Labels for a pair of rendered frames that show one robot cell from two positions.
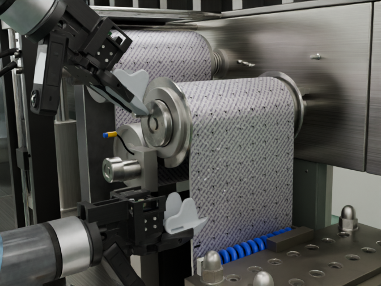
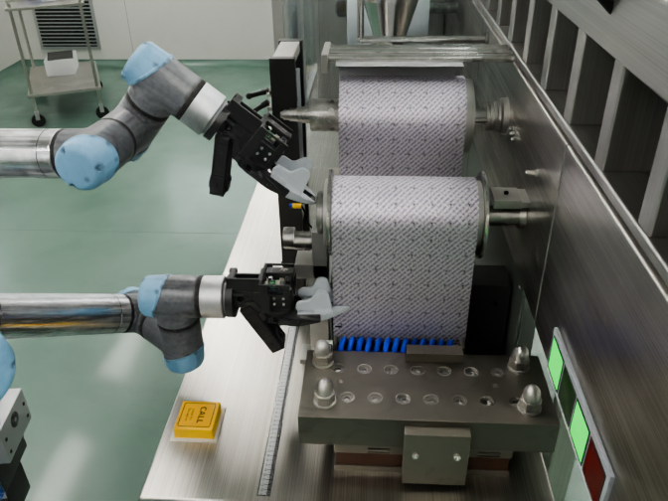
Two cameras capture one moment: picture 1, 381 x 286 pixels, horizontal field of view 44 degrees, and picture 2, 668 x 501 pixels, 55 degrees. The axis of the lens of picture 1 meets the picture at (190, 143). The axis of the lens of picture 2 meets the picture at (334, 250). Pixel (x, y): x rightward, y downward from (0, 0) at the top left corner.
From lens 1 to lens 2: 72 cm
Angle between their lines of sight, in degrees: 43
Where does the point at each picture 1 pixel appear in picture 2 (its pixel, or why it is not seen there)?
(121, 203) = (254, 280)
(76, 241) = (211, 299)
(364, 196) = not seen: outside the picture
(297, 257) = (414, 375)
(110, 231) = (247, 297)
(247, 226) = (401, 324)
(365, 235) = (517, 384)
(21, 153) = not seen: hidden behind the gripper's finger
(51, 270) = (192, 313)
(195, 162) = (337, 259)
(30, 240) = (181, 289)
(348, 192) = not seen: outside the picture
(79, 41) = (244, 140)
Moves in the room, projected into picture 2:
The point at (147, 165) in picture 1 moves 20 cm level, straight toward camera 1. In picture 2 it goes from (315, 244) to (241, 298)
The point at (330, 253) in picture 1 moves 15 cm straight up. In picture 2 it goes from (447, 386) to (455, 311)
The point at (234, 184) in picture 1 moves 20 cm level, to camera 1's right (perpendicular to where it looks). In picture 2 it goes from (385, 286) to (490, 332)
